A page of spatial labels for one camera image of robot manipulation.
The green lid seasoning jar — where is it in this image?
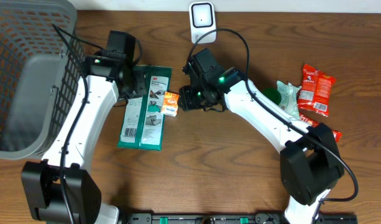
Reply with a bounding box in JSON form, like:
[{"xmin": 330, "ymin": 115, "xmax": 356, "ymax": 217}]
[{"xmin": 262, "ymin": 88, "xmax": 282, "ymax": 105}]

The white barcode scanner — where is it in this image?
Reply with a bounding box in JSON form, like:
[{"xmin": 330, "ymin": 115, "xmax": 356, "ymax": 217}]
[{"xmin": 188, "ymin": 1, "xmax": 216, "ymax": 44}]

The grey plastic mesh basket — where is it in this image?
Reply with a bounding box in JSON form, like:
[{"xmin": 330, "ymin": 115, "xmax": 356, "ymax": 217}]
[{"xmin": 0, "ymin": 0, "xmax": 84, "ymax": 160}]

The red snack bag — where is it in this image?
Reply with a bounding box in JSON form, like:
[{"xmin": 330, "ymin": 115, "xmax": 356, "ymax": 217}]
[{"xmin": 297, "ymin": 64, "xmax": 336, "ymax": 116}]

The small orange carton box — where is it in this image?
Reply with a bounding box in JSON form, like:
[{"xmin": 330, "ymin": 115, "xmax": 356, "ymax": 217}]
[{"xmin": 161, "ymin": 91, "xmax": 180, "ymax": 117}]

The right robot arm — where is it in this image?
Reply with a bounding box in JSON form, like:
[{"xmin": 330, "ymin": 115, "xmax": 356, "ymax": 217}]
[{"xmin": 179, "ymin": 49, "xmax": 345, "ymax": 223}]

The pale green tissue pack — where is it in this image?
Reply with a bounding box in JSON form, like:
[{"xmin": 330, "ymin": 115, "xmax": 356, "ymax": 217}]
[{"xmin": 277, "ymin": 81, "xmax": 301, "ymax": 119}]

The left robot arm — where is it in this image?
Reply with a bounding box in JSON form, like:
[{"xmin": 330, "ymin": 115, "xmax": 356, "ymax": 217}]
[{"xmin": 21, "ymin": 30, "xmax": 146, "ymax": 223}]

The small red stick packet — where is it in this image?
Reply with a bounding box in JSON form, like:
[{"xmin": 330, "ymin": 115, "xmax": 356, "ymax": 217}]
[{"xmin": 298, "ymin": 113, "xmax": 343, "ymax": 143}]

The green white packet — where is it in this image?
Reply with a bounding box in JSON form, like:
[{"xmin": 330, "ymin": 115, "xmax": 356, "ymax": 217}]
[{"xmin": 117, "ymin": 65, "xmax": 172, "ymax": 151}]

